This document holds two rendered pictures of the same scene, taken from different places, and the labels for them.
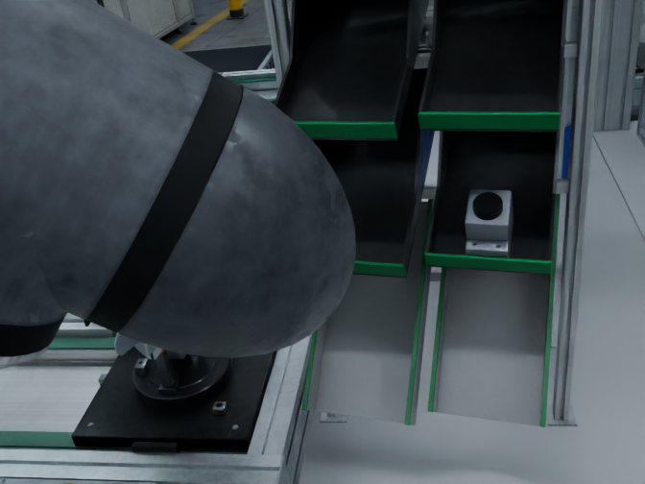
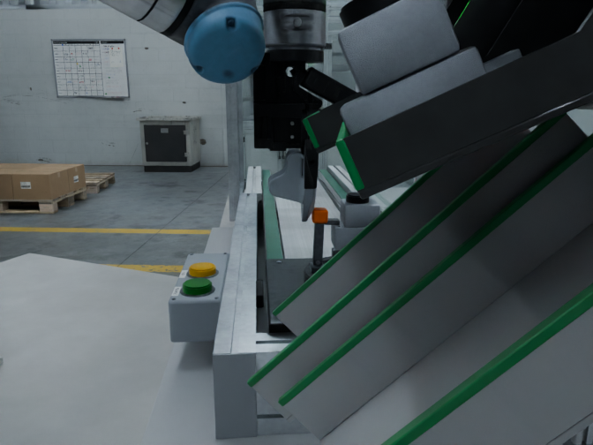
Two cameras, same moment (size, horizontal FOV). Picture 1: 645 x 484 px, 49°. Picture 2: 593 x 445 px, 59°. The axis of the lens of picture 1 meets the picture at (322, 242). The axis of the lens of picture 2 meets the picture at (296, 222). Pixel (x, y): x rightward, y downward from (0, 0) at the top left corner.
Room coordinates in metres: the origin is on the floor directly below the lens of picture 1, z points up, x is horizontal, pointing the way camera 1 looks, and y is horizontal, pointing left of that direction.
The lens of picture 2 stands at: (0.53, -0.41, 1.23)
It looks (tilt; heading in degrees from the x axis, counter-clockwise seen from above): 14 degrees down; 74
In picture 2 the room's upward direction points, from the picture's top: straight up
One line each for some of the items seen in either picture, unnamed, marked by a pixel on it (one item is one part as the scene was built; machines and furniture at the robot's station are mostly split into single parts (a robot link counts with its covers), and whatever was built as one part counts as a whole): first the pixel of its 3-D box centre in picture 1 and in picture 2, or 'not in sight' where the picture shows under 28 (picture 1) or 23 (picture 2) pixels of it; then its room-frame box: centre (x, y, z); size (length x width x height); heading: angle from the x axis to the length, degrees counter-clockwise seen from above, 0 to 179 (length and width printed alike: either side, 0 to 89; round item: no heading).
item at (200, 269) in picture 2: not in sight; (202, 272); (0.60, 0.35, 0.96); 0.04 x 0.04 x 0.02
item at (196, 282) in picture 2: not in sight; (197, 289); (0.58, 0.28, 0.96); 0.04 x 0.04 x 0.02
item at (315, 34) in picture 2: not in sight; (295, 33); (0.71, 0.23, 1.29); 0.08 x 0.08 x 0.05
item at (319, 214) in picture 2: (164, 357); (324, 237); (0.75, 0.23, 1.04); 0.04 x 0.02 x 0.08; 168
